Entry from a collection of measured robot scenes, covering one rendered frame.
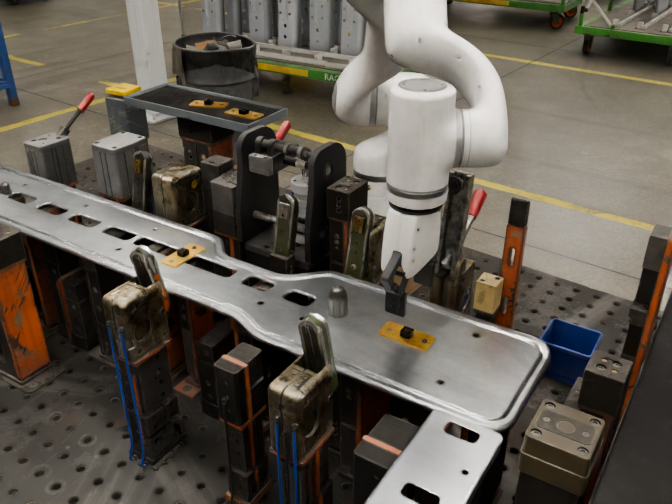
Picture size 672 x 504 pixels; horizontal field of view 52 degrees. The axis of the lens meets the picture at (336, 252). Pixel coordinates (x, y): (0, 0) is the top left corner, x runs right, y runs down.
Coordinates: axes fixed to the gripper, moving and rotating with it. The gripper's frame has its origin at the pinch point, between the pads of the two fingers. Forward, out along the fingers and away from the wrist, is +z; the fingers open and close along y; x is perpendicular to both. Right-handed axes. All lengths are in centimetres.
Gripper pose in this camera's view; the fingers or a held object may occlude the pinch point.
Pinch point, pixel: (410, 293)
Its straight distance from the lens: 103.7
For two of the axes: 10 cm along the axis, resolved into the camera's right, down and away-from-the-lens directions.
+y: -5.3, 4.3, -7.3
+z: 0.0, 8.6, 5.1
